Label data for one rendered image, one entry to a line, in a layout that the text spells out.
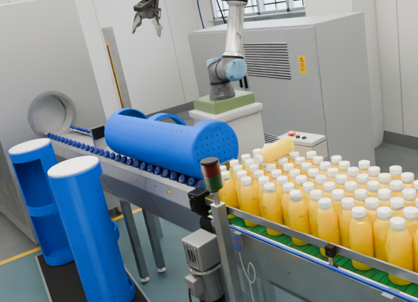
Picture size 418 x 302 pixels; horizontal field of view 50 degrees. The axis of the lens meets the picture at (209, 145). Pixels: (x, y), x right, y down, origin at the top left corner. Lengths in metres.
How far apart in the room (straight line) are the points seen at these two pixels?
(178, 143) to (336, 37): 1.90
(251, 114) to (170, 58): 5.16
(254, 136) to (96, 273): 1.18
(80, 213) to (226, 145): 0.91
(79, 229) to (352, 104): 2.32
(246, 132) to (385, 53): 2.49
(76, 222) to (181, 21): 5.58
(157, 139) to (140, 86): 5.26
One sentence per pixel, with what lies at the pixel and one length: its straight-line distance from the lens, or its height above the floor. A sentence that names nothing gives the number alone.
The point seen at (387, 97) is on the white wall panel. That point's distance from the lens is 4.84.
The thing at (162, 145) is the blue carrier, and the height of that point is 1.14.
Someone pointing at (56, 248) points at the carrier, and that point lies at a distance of 3.74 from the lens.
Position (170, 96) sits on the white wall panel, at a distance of 7.64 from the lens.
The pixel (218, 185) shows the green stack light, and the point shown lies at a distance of 1.47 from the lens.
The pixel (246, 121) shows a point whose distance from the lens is 2.53.
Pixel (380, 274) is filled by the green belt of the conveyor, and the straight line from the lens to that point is 1.46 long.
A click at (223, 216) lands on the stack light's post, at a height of 1.06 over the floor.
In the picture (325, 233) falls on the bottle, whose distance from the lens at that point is 1.49.
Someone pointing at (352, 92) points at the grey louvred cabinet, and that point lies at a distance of 3.76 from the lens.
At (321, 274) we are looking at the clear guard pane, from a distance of 1.46.
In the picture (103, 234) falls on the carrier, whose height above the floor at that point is 0.64.
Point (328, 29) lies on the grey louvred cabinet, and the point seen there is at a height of 1.38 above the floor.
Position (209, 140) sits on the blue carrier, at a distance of 2.02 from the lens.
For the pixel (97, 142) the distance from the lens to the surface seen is 3.15.
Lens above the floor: 1.75
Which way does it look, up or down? 18 degrees down
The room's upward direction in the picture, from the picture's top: 11 degrees counter-clockwise
